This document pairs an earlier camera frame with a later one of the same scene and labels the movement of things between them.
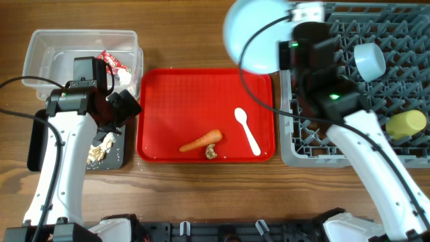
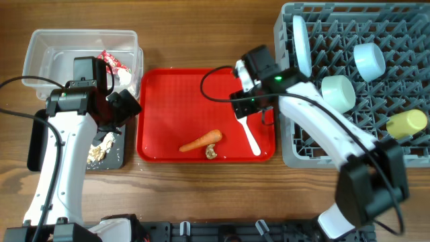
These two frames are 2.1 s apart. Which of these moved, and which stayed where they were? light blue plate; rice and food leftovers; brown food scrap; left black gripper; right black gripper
Moved: light blue plate; right black gripper
Stayed: brown food scrap; left black gripper; rice and food leftovers
